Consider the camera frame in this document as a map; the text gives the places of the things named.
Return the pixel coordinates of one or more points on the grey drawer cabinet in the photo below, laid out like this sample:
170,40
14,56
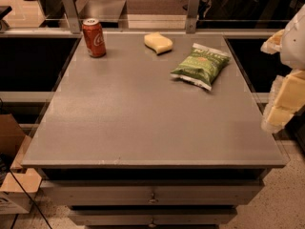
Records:
119,128

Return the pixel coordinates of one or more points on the right metal bracket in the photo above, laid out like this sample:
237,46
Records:
191,17

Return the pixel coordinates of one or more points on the glass barrier panel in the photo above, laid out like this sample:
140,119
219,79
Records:
216,14

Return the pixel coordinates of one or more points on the lower drawer knob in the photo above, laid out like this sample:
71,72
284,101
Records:
152,224

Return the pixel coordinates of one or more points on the red soda can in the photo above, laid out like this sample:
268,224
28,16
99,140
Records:
94,39

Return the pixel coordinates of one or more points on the green chip bag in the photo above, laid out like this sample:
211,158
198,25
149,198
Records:
202,66

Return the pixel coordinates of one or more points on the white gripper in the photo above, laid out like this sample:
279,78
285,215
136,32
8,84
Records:
294,45

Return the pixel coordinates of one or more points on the cardboard box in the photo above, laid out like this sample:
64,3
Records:
19,185

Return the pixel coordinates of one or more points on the drawer knob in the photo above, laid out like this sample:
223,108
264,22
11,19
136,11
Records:
152,199
152,224

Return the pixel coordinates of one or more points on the upper drawer knob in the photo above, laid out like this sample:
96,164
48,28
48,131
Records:
152,199

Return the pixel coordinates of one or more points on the left metal bracket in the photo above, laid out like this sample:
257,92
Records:
72,16

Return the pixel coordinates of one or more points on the yellow sponge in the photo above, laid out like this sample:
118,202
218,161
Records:
157,42

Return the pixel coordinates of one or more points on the metal bracket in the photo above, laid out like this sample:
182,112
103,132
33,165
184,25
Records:
191,17
72,16

